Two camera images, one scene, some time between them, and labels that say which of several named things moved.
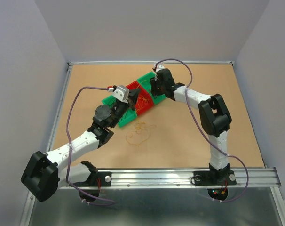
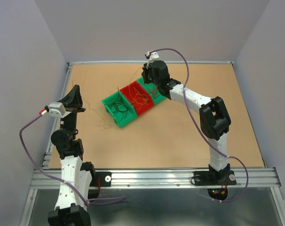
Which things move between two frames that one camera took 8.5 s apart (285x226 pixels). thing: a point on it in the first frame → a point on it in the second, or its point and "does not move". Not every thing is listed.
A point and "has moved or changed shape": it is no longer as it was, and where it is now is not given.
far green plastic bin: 145,81 does not move
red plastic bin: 144,101 does not move
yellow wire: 142,133 has moved or changed shape
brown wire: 130,103 has moved or changed shape
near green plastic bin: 130,115 does not move
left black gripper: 133,94 → 73,99
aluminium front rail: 183,178 does not move
